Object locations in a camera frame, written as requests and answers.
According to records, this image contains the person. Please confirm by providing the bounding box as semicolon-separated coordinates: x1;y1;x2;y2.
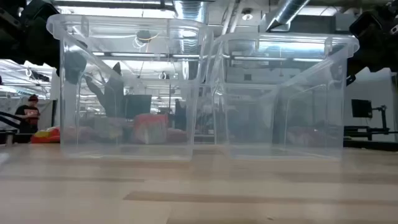
14;94;41;134

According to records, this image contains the red yellow ramen packet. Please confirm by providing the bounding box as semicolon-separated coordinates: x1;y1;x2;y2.
30;126;61;144

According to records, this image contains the silver smooth ventilation duct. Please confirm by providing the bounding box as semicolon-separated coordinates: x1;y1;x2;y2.
266;0;312;33

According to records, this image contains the silver ribbed ventilation duct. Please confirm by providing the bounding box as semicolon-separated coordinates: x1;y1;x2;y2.
172;0;208;80

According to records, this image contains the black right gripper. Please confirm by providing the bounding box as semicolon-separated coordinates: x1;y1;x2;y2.
329;57;344;88

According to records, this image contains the black cable loop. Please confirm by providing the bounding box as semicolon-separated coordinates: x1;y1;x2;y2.
0;111;23;131

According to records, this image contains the clear plastic storage bin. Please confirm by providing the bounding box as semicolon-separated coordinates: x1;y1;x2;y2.
45;14;215;162
206;30;361;161

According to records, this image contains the black wide monitor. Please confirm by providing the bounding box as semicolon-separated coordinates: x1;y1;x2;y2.
123;94;153;119

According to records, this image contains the white fabric sheet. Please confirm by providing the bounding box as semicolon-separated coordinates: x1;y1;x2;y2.
0;98;54;134

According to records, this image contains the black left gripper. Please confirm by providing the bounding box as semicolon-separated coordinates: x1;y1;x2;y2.
63;40;88;85

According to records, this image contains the dark grey pointed object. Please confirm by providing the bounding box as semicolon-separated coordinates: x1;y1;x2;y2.
84;61;126;118

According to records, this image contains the black hanging ceiling device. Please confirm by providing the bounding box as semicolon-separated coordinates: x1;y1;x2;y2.
30;70;51;83

